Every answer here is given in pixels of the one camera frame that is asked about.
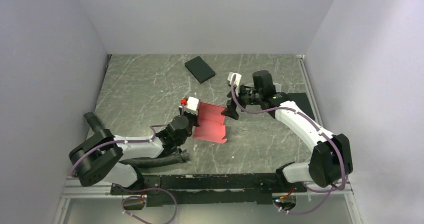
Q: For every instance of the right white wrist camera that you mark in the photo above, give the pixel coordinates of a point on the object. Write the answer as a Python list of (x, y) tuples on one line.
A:
[(234, 79)]

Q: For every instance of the aluminium frame rail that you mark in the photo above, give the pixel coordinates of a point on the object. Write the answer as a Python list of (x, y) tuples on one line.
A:
[(73, 190)]

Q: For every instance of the black flat box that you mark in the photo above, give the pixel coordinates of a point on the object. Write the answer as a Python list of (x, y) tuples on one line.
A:
[(201, 71)]

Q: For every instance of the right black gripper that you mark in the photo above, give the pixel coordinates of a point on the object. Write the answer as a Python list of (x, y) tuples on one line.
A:
[(230, 111)]

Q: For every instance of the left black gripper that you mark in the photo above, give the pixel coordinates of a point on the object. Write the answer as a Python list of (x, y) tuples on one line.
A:
[(194, 116)]

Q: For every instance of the red paper box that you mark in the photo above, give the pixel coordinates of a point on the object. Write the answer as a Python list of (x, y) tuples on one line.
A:
[(211, 125)]

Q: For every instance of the black ridged tray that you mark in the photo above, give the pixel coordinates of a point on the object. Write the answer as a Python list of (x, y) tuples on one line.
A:
[(302, 101)]

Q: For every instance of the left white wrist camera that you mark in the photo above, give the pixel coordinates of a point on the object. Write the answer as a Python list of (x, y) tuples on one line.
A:
[(190, 105)]

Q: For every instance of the clear plastic case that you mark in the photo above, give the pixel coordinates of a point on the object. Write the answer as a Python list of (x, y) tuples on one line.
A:
[(278, 87)]

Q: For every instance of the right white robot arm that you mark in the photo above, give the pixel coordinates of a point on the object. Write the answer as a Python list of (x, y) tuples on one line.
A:
[(330, 155)]

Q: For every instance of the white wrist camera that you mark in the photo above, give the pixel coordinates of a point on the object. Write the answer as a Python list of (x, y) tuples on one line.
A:
[(234, 79), (190, 105)]

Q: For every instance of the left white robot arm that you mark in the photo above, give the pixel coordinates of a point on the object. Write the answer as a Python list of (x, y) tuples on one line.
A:
[(117, 159)]

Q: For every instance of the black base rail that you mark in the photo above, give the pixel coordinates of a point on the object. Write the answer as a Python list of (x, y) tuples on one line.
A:
[(259, 188)]

